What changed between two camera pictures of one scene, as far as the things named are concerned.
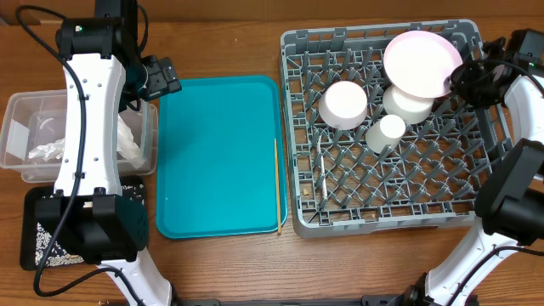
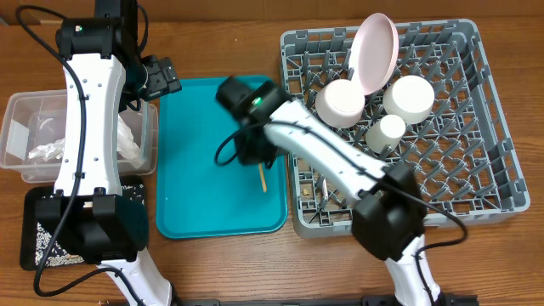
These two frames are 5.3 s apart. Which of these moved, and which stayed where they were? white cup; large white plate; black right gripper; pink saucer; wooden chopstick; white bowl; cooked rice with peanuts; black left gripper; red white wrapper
Moved: black right gripper; wooden chopstick; large white plate
Stayed: white bowl; white cup; cooked rice with peanuts; pink saucer; red white wrapper; black left gripper
